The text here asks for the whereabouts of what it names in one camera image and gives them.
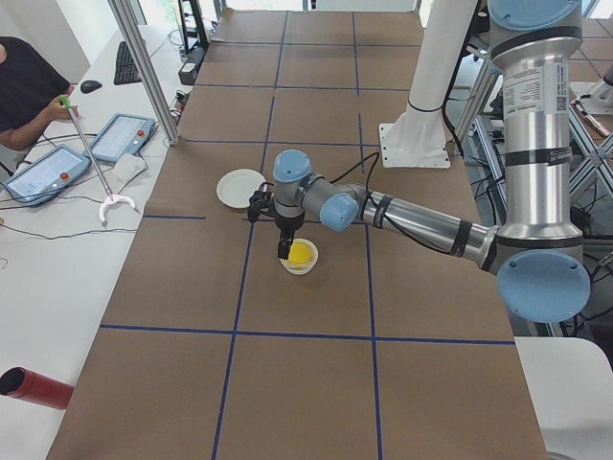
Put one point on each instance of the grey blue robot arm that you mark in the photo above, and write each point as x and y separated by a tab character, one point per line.
532	248

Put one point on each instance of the reacher grabber tool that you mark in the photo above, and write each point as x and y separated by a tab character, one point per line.
111	199

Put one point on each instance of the person in black shirt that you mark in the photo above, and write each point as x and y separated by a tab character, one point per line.
31	89

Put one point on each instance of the black computer mouse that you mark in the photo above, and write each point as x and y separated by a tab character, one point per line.
89	86

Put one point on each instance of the white cloth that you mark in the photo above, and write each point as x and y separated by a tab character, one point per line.
128	167

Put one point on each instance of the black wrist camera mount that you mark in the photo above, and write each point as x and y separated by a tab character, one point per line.
261	203

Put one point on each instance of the white round plate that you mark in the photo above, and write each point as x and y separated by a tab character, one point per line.
235	188

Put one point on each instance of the black box device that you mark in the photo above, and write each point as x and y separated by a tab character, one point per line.
188	72

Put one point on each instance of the blue teach pendant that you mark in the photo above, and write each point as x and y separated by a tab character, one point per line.
46	177
123	134

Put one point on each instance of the near blue teach pendant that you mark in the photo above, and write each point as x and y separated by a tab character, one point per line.
46	177

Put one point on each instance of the red cylinder tube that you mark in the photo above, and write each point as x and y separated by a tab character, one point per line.
28	386

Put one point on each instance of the far blue teach pendant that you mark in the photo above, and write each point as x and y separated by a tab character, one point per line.
123	134

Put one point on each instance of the yellow lemon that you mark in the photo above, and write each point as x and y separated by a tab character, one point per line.
300	253

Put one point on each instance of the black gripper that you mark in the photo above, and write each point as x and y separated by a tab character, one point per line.
288	224

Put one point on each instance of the black keyboard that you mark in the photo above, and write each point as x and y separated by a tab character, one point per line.
126	71

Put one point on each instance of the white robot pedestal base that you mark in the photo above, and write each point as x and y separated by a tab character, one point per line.
417	138

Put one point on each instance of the white bowl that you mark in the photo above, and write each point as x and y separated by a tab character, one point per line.
304	268

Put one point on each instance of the aluminium frame post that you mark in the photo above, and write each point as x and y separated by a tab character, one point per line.
128	26

